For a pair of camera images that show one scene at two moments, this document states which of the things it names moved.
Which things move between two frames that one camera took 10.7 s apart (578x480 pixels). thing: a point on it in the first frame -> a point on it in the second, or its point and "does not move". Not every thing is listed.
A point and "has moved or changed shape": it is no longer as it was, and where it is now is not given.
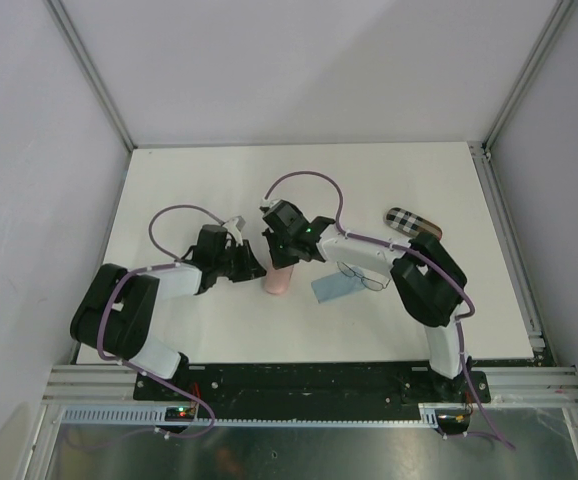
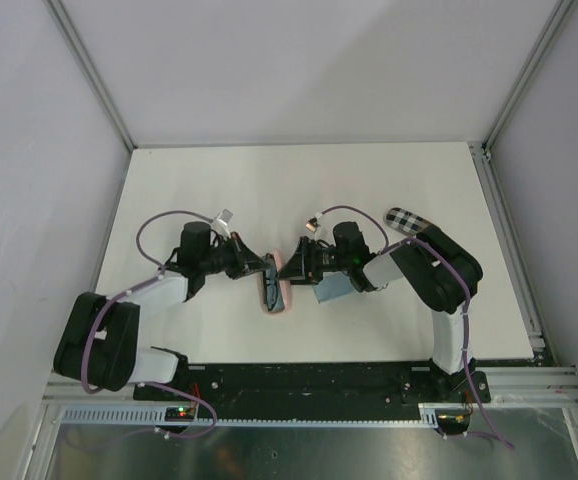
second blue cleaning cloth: (339, 285) does not move
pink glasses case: (277, 280) has moved or changed shape
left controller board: (180, 413) does not move
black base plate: (260, 391) does not move
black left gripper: (250, 267) does not move
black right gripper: (280, 260) -> (303, 267)
